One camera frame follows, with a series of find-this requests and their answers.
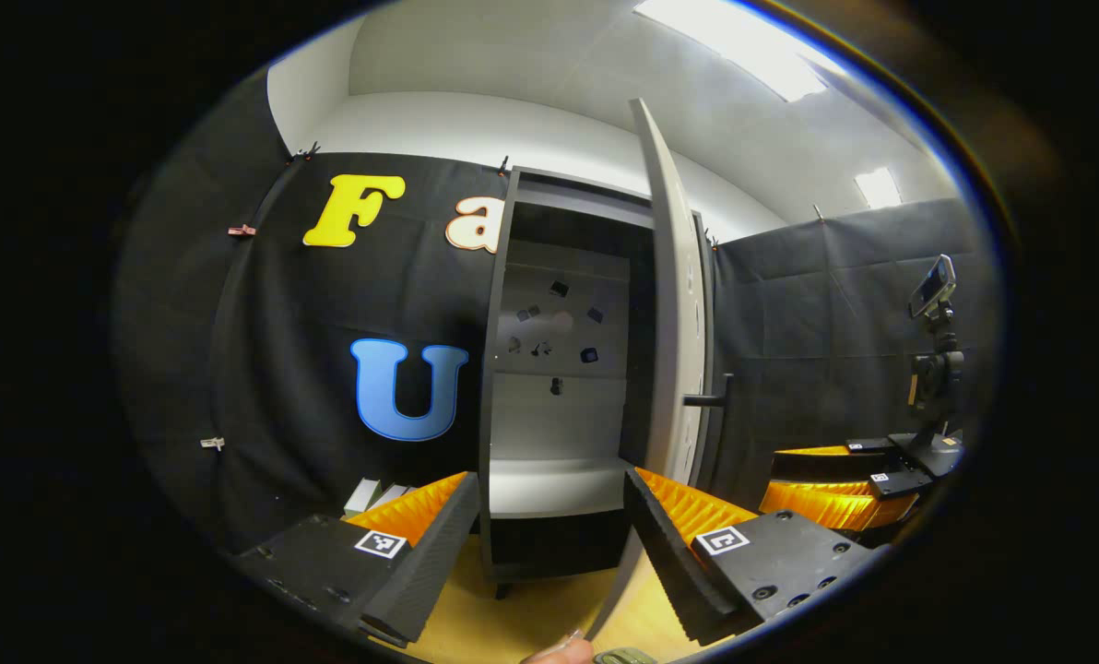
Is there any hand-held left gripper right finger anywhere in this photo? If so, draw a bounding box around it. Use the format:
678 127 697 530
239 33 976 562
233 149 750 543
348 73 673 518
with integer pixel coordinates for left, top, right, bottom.
623 466 887 646

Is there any beige cabinet door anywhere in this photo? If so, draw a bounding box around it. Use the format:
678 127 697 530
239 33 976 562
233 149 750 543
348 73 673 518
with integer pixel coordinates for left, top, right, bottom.
586 98 712 637

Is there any smartphone on tripod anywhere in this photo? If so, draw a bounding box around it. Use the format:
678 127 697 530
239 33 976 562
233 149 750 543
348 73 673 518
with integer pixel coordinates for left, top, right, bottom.
909 255 958 319

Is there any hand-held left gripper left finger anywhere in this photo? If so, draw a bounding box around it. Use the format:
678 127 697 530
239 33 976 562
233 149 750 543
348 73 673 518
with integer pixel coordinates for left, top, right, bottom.
231 470 481 648

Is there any black door handle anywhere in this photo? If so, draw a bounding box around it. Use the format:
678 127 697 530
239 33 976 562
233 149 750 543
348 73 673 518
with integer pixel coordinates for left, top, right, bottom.
683 373 735 409

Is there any small ceiling light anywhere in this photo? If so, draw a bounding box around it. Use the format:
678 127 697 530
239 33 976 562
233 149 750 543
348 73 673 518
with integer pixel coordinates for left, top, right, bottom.
854 168 903 209

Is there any black backdrop cloth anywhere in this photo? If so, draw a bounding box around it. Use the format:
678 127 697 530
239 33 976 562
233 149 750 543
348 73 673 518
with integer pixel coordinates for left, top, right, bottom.
116 69 998 554

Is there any long ceiling light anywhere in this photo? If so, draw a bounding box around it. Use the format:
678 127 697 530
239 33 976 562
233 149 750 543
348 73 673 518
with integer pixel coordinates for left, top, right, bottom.
632 0 845 102

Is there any dark grey cabinet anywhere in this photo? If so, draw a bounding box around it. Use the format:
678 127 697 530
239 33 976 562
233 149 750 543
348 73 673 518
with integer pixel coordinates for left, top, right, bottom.
478 166 716 600

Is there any row of black cloth clips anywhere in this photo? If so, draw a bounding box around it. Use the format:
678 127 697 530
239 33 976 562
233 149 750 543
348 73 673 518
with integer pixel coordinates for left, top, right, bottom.
287 143 827 250

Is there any green book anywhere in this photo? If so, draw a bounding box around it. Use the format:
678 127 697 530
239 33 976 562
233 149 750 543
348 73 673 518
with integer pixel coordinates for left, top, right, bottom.
345 478 384 517

